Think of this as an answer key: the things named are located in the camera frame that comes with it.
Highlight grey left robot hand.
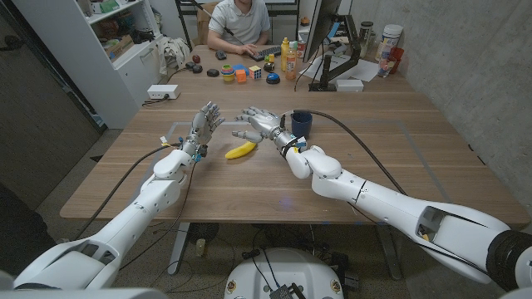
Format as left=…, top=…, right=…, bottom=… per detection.
left=181, top=100, right=226, bottom=158

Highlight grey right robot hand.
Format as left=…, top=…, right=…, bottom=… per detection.
left=231, top=106, right=307, bottom=157

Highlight yellow toy banana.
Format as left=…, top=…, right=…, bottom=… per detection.
left=224, top=140, right=258, bottom=160

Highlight rainbow stacking cups toy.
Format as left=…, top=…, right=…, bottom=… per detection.
left=219, top=63, right=236, bottom=83

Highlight red plastic cup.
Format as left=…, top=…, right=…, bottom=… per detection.
left=388, top=46, right=405, bottom=75

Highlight dark blue mug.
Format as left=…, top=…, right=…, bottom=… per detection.
left=289, top=110, right=313, bottom=140

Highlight white power box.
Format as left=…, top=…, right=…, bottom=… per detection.
left=146, top=84, right=181, bottom=100

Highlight orange drink bottle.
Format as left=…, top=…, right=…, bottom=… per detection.
left=284, top=40, right=298, bottom=81

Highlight black keyboard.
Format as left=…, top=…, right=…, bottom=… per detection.
left=249, top=45, right=283, bottom=62

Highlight yellow squeeze bottle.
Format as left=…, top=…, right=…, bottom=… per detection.
left=280, top=37, right=290, bottom=72

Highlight white crumpled cloth bag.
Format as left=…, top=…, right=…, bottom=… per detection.
left=156, top=36, right=191, bottom=76

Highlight small white box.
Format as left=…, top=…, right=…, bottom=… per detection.
left=334, top=78, right=365, bottom=93

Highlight person in white polo shirt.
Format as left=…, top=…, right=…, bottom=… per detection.
left=206, top=0, right=271, bottom=56

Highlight brown chair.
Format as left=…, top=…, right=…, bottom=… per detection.
left=195, top=2, right=218, bottom=46

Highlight white paper sheets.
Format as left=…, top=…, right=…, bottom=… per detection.
left=298, top=53, right=380, bottom=83

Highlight black computer monitor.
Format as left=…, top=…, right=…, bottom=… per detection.
left=302, top=0, right=342, bottom=63

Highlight cardboard box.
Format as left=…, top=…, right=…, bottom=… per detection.
left=103, top=34, right=135, bottom=62

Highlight grey metal table leg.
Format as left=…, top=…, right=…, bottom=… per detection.
left=167, top=223, right=191, bottom=276
left=376, top=224, right=403, bottom=282

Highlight clear drinking glass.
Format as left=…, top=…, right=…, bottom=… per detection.
left=377, top=56, right=395, bottom=79

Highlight dark glass jar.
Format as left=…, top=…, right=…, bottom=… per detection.
left=359, top=21, right=374, bottom=57

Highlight white shelf cabinet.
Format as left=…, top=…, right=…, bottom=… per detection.
left=12, top=0, right=165, bottom=130

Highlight white robot torso base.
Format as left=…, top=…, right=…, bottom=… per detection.
left=224, top=248, right=345, bottom=299

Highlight white labelled canister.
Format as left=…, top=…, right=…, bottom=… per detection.
left=375, top=23, right=405, bottom=62

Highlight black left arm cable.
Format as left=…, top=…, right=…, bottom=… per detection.
left=73, top=142, right=184, bottom=242

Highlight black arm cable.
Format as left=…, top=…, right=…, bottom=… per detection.
left=73, top=142, right=184, bottom=242
left=280, top=109, right=408, bottom=196

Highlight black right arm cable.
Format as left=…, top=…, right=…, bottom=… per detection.
left=280, top=109, right=408, bottom=196

